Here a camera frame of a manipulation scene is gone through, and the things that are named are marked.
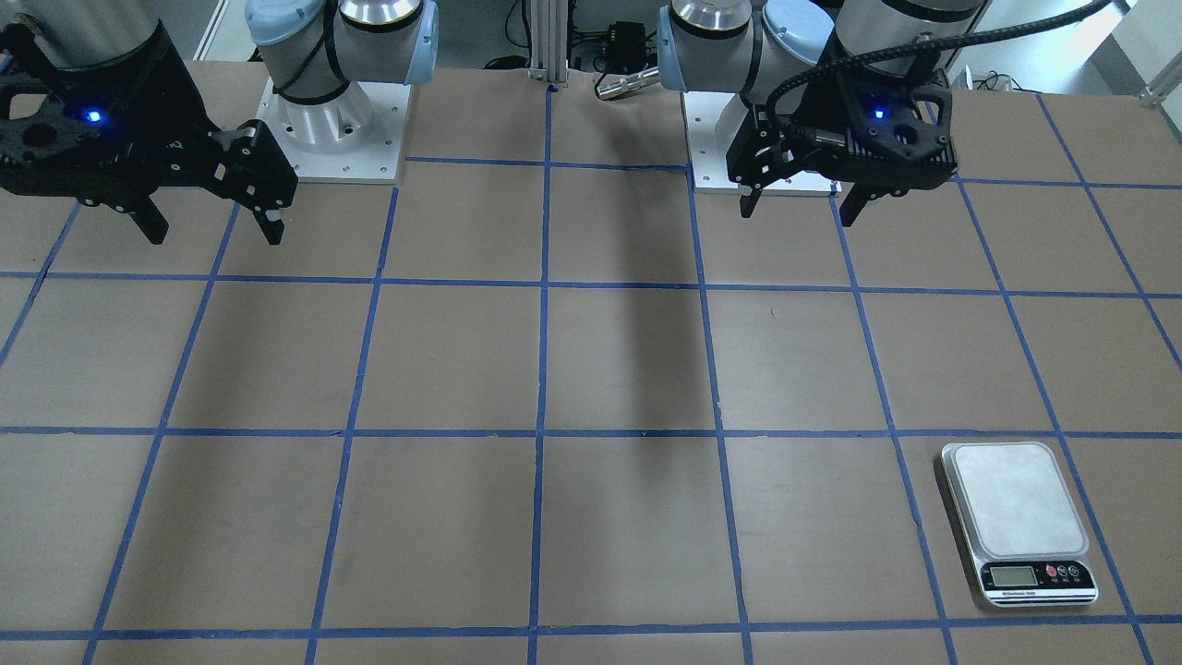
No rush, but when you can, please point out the black power box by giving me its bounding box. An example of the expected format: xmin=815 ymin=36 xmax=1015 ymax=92
xmin=604 ymin=20 xmax=647 ymax=63

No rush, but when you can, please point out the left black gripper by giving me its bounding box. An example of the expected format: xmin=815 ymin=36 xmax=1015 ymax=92
xmin=726 ymin=70 xmax=957 ymax=228

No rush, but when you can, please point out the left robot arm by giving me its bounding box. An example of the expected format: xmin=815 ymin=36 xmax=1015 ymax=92
xmin=656 ymin=1 xmax=986 ymax=226

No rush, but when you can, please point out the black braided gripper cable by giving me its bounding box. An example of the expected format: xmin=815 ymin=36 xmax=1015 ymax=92
xmin=766 ymin=0 xmax=1109 ymax=139

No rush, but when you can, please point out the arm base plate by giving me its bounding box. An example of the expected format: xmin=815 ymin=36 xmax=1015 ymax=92
xmin=681 ymin=91 xmax=843 ymax=198
xmin=256 ymin=80 xmax=416 ymax=185

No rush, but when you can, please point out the silver digital kitchen scale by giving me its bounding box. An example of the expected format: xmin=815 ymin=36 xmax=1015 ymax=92
xmin=940 ymin=441 xmax=1099 ymax=609

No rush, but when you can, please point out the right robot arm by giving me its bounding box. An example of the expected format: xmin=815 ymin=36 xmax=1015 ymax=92
xmin=4 ymin=1 xmax=439 ymax=245

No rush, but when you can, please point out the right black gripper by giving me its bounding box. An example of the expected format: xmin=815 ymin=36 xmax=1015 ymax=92
xmin=1 ymin=22 xmax=298 ymax=246

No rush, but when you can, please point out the silver metal cylinder tool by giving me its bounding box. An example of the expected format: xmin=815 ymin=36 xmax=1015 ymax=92
xmin=595 ymin=66 xmax=661 ymax=102

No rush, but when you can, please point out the aluminium frame post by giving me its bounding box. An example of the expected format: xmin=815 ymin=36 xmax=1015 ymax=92
xmin=522 ymin=0 xmax=570 ymax=89

